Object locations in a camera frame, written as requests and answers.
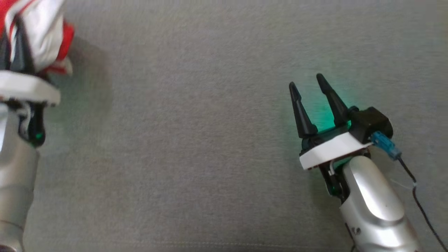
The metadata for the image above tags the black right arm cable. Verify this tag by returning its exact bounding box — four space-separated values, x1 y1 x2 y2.
397 157 448 252

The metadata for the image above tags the blue right cable connector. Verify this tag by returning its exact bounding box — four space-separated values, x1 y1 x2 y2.
371 131 402 161

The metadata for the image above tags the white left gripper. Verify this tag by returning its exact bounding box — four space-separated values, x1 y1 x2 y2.
0 17 61 147

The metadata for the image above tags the grey sofa seat cushion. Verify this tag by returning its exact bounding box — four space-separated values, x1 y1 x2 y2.
0 0 448 252

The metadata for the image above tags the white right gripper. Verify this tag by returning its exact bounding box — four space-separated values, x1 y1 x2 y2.
289 73 373 203

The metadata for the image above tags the red and white shirt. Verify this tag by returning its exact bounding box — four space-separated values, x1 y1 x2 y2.
0 0 75 76

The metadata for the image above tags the white cable tie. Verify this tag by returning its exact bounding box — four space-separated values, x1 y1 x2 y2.
390 180 417 190

